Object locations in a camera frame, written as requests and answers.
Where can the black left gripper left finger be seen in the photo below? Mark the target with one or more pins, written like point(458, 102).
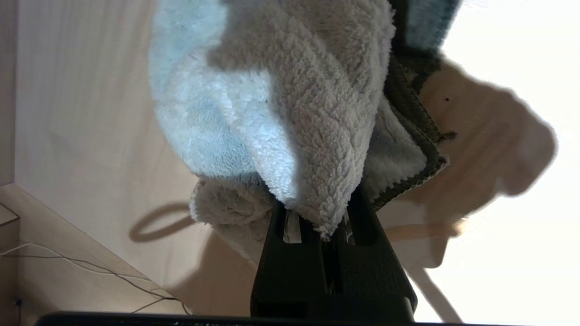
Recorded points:
point(294, 271)

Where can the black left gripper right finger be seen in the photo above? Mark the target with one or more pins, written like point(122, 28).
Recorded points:
point(371, 271)

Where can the light blue microfiber cloth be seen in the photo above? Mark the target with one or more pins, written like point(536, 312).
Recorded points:
point(281, 113)

